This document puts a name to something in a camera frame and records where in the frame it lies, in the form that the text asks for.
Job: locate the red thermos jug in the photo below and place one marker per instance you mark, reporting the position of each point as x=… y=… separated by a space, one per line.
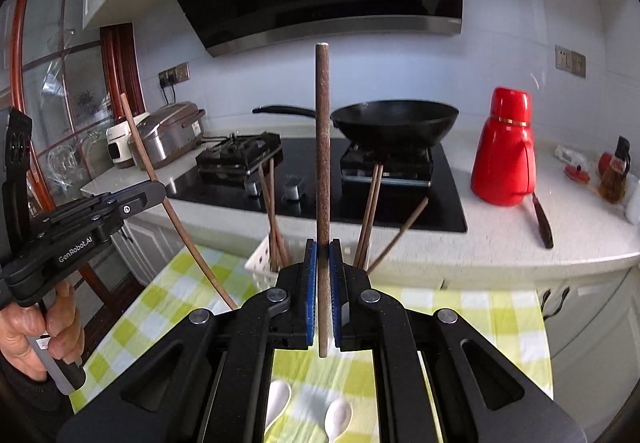
x=500 y=158

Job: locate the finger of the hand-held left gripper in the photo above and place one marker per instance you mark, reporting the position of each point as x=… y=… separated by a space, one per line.
x=120 y=192
x=135 y=205

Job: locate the black glass gas cooktop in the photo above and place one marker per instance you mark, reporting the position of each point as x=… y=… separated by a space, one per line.
x=440 y=208

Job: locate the black burner grate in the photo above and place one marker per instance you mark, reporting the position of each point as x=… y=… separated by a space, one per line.
x=235 y=155
x=405 y=165

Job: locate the small white appliance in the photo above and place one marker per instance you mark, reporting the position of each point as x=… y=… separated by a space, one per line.
x=117 y=145

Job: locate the white base cabinet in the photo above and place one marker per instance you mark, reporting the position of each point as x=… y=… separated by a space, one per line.
x=590 y=348
x=200 y=233

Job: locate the black wok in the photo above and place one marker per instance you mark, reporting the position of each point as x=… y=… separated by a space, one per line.
x=395 y=123

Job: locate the white perforated utensil holder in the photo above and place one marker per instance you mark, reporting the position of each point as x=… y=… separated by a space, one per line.
x=260 y=268

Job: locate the amber oil bottle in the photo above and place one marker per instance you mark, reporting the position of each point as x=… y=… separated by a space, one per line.
x=615 y=178

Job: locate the brown silver rice cooker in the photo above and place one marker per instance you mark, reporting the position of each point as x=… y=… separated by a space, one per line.
x=167 y=135

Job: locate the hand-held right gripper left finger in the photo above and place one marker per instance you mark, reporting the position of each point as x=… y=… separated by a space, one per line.
x=311 y=295

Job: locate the yellow white checkered tablecloth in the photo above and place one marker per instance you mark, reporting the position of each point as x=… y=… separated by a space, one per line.
x=450 y=298

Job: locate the white ceramic spoon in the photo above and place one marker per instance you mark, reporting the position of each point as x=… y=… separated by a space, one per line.
x=339 y=418
x=279 y=403

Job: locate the silver cooktop knob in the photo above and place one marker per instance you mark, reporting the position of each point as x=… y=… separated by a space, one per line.
x=255 y=187
x=295 y=188

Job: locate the gold wall socket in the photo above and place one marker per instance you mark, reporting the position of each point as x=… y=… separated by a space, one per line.
x=570 y=59
x=175 y=73

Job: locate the wooden framed glass door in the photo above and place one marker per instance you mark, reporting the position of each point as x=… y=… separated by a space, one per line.
x=120 y=63

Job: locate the white plastic packet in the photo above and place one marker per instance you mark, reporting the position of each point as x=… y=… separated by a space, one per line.
x=570 y=154

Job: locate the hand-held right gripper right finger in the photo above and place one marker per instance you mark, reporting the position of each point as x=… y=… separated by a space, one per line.
x=336 y=295

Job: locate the person's left hand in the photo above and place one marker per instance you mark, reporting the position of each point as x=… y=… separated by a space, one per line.
x=22 y=338

